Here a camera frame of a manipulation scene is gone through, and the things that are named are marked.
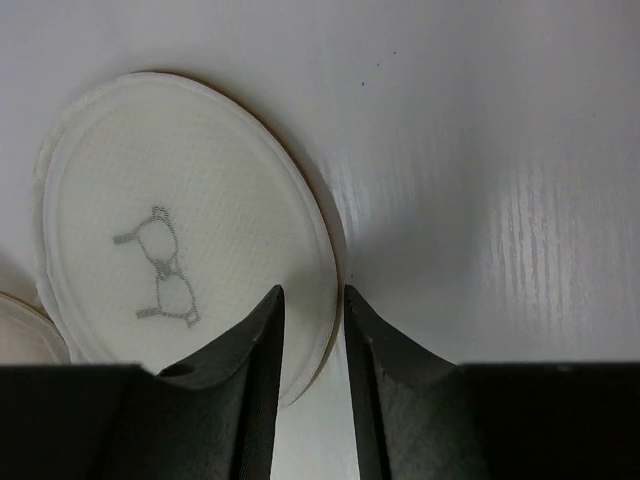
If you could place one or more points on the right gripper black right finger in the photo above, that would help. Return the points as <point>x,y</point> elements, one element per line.
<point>418,416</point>

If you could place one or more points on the beige round mesh laundry bag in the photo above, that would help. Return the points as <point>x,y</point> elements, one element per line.
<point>163,212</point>

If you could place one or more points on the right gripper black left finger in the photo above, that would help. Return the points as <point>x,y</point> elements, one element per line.
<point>211,415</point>

